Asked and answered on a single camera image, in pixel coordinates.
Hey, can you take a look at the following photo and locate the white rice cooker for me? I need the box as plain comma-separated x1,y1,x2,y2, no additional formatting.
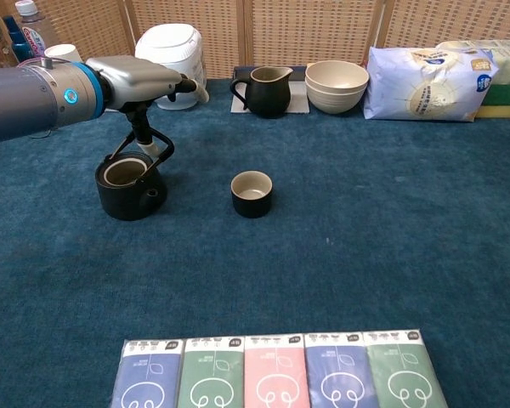
134,23,207,111

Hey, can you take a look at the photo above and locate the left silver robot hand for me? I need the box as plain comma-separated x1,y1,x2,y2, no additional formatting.
85,54,210,159

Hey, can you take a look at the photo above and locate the woven bamboo folding screen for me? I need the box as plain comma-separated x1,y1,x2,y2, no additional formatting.
0,0,510,81

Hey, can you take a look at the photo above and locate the green tissue packet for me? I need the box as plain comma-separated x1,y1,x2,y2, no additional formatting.
177,335,246,408
362,328,451,408

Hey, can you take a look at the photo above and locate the pink tissue packet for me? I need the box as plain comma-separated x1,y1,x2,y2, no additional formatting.
243,334,311,408

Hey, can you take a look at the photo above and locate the stack of floral paper cups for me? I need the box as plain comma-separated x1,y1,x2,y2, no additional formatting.
44,43,83,64

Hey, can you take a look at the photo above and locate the pale green packaged roll pack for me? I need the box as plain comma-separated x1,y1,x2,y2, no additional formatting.
435,39,510,88

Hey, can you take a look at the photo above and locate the black ceramic teacup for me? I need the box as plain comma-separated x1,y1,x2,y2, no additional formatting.
230,170,274,219

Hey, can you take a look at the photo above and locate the blue tissue packet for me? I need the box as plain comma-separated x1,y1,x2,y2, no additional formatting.
110,337,185,408
303,331,382,408

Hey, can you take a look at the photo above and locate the beige ribbed bowl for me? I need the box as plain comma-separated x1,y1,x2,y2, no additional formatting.
304,59,371,116

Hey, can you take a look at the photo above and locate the black ceramic pitcher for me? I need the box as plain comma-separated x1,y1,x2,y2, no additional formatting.
229,65,294,119

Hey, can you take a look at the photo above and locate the clear bottle with pink label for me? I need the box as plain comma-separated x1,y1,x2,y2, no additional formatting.
14,0,60,59

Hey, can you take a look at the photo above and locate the yellow green sponge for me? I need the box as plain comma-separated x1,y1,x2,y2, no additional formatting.
474,83,510,121

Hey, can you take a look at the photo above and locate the pale blue tissue pack bag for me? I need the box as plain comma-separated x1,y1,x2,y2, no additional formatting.
362,45,501,123

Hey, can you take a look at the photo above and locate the blue plastic bottle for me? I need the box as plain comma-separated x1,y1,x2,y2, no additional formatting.
3,15,37,64

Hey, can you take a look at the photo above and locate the black teapot with handle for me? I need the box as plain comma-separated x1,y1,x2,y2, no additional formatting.
94,127,175,222

